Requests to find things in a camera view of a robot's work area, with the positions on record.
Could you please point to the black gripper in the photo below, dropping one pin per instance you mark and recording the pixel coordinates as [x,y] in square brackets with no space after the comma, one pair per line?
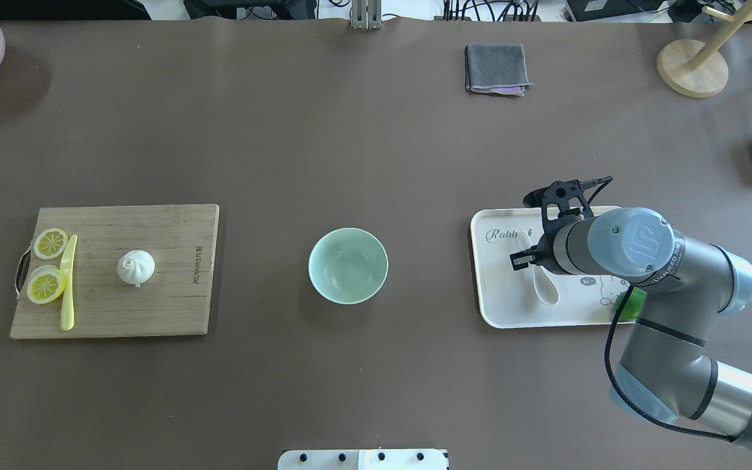
[544,250]

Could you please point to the white ceramic spoon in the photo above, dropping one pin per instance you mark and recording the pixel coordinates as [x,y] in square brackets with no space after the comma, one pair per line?
[545,289]

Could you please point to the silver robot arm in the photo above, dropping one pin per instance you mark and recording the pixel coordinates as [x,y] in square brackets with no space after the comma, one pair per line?
[665,376]

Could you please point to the light green ceramic bowl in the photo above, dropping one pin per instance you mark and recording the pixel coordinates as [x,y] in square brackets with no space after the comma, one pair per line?
[348,266]

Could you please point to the cream rectangular tray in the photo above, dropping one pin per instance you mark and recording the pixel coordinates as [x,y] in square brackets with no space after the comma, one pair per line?
[532,297]

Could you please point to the green lime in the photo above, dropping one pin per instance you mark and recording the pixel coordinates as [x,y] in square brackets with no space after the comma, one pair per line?
[629,304]

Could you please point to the grey folded cloth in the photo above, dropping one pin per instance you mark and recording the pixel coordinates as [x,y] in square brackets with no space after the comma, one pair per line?
[497,69]

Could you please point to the wooden mug tree stand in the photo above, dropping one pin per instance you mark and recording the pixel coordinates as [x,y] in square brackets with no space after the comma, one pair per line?
[696,69]

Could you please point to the bamboo cutting board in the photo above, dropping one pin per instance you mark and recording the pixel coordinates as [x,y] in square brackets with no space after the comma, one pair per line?
[176,299]

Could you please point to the yellow plastic knife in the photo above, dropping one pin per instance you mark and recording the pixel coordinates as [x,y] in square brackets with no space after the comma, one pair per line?
[67,314]

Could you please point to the lemon slice stack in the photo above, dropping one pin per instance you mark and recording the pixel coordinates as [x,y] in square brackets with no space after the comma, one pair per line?
[46,284]

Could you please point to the lemon slice near handle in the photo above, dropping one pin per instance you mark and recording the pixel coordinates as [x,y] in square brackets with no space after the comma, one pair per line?
[50,243]

